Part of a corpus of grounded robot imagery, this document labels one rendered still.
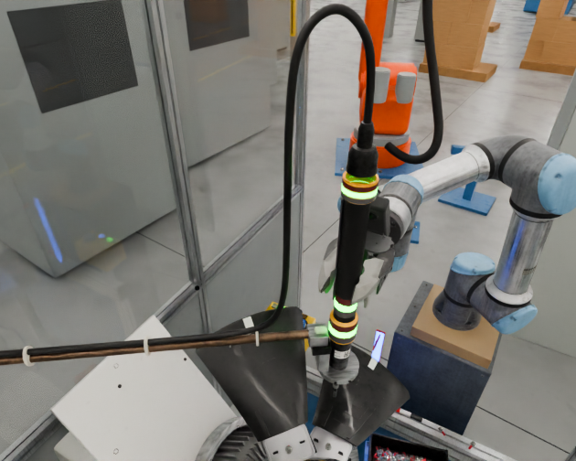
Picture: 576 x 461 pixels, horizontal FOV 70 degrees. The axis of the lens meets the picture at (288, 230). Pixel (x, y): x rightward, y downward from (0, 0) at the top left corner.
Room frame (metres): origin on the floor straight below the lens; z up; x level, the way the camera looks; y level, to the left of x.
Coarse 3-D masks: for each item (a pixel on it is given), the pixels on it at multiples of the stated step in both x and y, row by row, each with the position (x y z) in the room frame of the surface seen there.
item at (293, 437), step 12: (288, 432) 0.43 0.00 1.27; (300, 432) 0.43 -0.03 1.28; (264, 444) 0.41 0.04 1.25; (276, 444) 0.41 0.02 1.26; (288, 444) 0.41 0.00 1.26; (300, 444) 0.41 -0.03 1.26; (312, 444) 0.41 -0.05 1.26; (276, 456) 0.40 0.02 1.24; (288, 456) 0.40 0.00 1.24; (300, 456) 0.40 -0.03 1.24; (312, 456) 0.40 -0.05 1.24
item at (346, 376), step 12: (312, 324) 0.45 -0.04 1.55; (324, 324) 0.45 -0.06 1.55; (312, 336) 0.43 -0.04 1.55; (324, 336) 0.43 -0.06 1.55; (312, 348) 0.42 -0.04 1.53; (324, 348) 0.42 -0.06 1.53; (324, 360) 0.43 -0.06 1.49; (348, 360) 0.45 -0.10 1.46; (324, 372) 0.42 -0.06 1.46; (336, 372) 0.42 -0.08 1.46; (348, 372) 0.42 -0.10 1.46
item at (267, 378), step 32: (256, 320) 0.58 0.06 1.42; (288, 320) 0.59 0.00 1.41; (224, 352) 0.52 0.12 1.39; (256, 352) 0.53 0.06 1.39; (288, 352) 0.53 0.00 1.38; (224, 384) 0.48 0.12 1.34; (256, 384) 0.48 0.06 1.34; (288, 384) 0.49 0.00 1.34; (256, 416) 0.45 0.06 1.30; (288, 416) 0.44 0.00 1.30
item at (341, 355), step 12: (360, 132) 0.44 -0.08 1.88; (372, 132) 0.44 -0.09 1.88; (360, 144) 0.44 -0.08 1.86; (372, 144) 0.44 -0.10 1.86; (348, 156) 0.44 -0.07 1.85; (360, 156) 0.43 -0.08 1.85; (372, 156) 0.43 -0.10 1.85; (348, 168) 0.44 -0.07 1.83; (360, 168) 0.43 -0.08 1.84; (372, 168) 0.43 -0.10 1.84; (336, 348) 0.43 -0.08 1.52; (348, 348) 0.43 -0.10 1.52; (336, 360) 0.43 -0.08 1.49
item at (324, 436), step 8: (312, 432) 0.48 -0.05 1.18; (320, 432) 0.48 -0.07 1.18; (328, 432) 0.48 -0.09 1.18; (320, 440) 0.46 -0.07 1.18; (328, 440) 0.46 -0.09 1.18; (336, 440) 0.46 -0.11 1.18; (344, 440) 0.46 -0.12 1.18; (320, 448) 0.44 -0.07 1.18; (336, 448) 0.44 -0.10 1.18; (344, 448) 0.44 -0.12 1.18; (320, 456) 0.43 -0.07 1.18; (328, 456) 0.43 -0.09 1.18; (336, 456) 0.43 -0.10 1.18; (344, 456) 0.43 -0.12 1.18
